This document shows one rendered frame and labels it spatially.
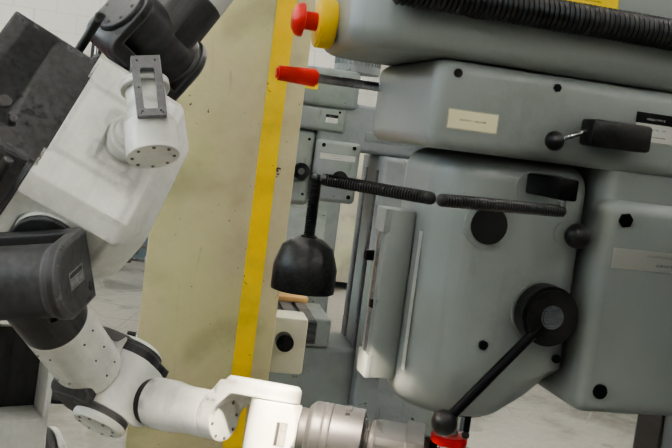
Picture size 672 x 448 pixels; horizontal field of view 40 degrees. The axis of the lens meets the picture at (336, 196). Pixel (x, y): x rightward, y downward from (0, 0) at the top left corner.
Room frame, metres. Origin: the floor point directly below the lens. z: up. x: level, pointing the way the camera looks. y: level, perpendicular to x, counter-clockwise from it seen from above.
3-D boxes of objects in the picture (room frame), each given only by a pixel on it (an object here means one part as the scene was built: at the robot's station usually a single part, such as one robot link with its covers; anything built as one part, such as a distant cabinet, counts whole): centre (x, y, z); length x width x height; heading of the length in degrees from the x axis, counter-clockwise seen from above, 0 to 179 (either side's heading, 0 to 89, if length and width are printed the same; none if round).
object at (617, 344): (1.20, -0.37, 1.47); 0.24 x 0.19 x 0.26; 14
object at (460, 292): (1.15, -0.19, 1.47); 0.21 x 0.19 x 0.32; 14
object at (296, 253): (1.02, 0.02, 1.48); 0.07 x 0.07 x 0.06
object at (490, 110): (1.16, -0.23, 1.68); 0.34 x 0.24 x 0.10; 104
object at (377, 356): (1.13, -0.08, 1.44); 0.04 x 0.04 x 0.21; 14
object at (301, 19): (1.09, 0.06, 1.76); 0.04 x 0.03 x 0.04; 14
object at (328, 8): (1.10, 0.04, 1.76); 0.06 x 0.02 x 0.06; 14
